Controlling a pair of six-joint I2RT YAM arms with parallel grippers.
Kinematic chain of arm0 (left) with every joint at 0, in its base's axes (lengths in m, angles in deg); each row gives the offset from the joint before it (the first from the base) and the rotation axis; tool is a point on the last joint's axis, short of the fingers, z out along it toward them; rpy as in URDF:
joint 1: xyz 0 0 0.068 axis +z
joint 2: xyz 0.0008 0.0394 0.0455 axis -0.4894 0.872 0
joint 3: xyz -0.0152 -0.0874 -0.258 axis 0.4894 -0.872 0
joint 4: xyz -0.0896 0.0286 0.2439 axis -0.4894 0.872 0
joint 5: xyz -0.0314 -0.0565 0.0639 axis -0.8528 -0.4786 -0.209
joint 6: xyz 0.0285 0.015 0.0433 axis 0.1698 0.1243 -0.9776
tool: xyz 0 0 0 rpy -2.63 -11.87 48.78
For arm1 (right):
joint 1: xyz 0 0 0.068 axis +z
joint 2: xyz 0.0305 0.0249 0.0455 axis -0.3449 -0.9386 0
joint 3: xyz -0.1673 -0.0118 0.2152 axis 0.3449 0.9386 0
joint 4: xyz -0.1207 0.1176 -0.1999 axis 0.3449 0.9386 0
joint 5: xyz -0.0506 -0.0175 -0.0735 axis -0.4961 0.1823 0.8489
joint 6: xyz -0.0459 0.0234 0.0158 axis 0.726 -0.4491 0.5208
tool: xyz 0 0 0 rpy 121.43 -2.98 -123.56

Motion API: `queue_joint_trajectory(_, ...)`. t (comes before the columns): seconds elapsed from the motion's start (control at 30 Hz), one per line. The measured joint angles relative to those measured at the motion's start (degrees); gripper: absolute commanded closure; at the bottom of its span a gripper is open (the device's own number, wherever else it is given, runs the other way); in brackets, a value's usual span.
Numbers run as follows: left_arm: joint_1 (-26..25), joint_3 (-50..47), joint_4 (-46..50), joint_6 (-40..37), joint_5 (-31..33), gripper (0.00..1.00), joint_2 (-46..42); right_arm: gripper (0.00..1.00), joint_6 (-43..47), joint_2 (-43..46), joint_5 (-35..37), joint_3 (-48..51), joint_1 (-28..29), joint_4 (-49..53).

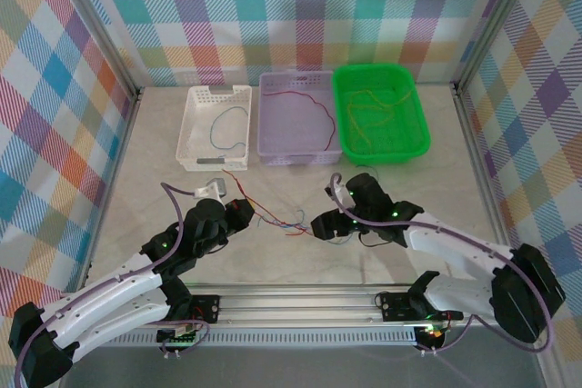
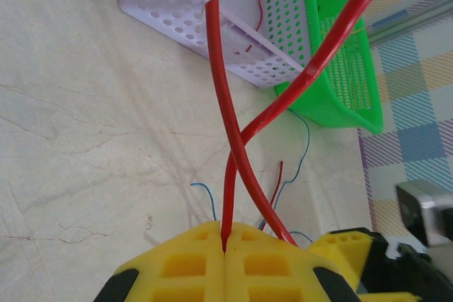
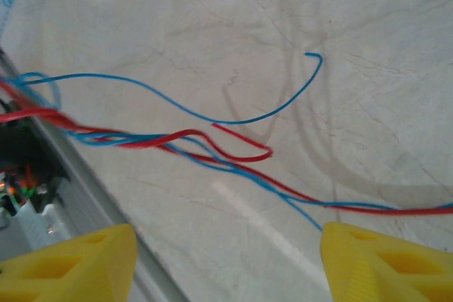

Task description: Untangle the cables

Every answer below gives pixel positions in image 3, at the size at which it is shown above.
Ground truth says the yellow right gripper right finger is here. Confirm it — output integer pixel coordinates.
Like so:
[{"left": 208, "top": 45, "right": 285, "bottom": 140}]
[{"left": 320, "top": 221, "right": 453, "bottom": 302}]

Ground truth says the aluminium front rail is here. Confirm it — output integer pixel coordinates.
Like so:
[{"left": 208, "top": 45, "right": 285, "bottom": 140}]
[{"left": 0, "top": 47, "right": 188, "bottom": 302}]

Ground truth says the thin blue cable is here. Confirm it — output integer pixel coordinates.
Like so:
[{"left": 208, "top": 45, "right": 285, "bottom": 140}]
[
  {"left": 67, "top": 132, "right": 323, "bottom": 232},
  {"left": 67, "top": 132, "right": 453, "bottom": 211}
]

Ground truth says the circuit board with wires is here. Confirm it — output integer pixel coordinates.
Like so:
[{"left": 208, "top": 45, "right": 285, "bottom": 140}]
[{"left": 0, "top": 163, "right": 47, "bottom": 218}]

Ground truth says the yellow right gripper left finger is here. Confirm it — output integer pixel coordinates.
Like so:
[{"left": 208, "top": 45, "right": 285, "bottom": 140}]
[{"left": 0, "top": 223, "right": 138, "bottom": 302}]

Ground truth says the white perforated cable duct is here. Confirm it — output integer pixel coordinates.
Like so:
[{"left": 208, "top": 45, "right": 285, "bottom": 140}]
[{"left": 10, "top": 202, "right": 70, "bottom": 252}]

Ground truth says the red blue wire bundle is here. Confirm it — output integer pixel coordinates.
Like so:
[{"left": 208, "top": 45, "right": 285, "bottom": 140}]
[
  {"left": 6, "top": 52, "right": 323, "bottom": 125},
  {"left": 0, "top": 79, "right": 453, "bottom": 216}
]

